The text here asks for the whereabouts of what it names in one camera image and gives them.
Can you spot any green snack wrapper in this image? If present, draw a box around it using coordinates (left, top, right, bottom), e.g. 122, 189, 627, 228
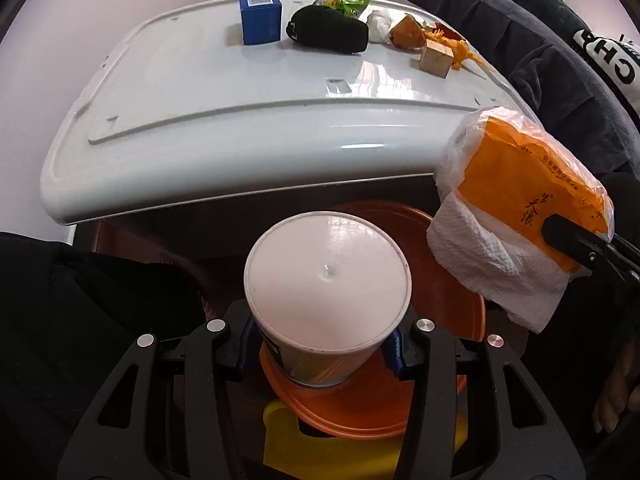
320, 0, 376, 18

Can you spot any orange tissue pack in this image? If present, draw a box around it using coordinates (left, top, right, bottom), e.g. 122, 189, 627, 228
426, 106, 616, 335

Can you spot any white crumpled tissue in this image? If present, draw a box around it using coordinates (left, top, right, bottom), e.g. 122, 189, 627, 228
366, 10, 396, 43

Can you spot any black printed garment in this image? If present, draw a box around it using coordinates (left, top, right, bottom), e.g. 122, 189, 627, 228
500, 0, 640, 111

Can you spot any orange toy lizard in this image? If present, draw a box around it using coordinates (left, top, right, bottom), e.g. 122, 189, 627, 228
422, 24, 496, 73

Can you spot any orange plastic bin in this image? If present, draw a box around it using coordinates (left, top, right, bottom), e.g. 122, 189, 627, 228
260, 200, 487, 443

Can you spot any yellow plastic stool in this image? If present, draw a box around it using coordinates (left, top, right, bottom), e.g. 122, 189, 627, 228
262, 397, 468, 480

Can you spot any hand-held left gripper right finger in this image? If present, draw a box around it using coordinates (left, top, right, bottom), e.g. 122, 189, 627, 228
382, 317, 586, 480

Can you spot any black cloth pouch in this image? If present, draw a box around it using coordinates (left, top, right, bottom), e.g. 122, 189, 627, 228
286, 5, 370, 55

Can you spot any dark grey quilted jacket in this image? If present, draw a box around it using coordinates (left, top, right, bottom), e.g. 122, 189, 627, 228
362, 0, 640, 176

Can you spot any person's right hand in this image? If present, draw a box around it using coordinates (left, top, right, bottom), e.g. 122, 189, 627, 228
592, 340, 640, 433

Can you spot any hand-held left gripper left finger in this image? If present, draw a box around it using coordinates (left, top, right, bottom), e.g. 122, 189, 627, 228
57, 316, 261, 480

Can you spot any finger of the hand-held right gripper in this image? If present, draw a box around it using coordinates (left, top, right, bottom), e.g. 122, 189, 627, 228
542, 214, 640, 281

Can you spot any wooden block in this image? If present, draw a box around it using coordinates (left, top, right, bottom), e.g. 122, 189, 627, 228
418, 42, 454, 79

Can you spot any blue cardboard box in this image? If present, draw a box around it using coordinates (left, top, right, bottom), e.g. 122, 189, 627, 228
238, 0, 284, 46

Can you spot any white paper noodle cup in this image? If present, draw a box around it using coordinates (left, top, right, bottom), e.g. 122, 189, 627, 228
243, 212, 412, 389

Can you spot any white plastic table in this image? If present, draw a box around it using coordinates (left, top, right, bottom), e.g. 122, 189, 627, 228
40, 0, 541, 226

